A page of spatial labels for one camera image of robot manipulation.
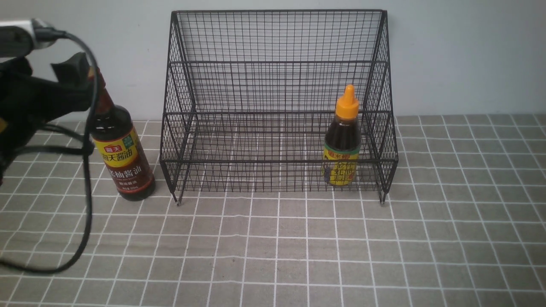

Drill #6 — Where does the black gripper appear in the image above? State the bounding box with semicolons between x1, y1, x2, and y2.
0;52;93;177

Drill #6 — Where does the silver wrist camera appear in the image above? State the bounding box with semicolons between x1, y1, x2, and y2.
0;19;57;58

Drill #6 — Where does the small orange-capped sauce bottle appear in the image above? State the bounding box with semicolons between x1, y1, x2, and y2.
321;85;361;186

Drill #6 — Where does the black wire mesh shelf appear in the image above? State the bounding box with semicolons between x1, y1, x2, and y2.
160;9;398;205

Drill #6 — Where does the grey checked tablecloth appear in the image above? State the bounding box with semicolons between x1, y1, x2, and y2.
1;114;546;307

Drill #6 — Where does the black cable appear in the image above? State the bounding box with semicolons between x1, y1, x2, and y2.
0;30;101;274

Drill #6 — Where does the dark soy sauce bottle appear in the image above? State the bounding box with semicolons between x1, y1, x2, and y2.
88;68;156;201

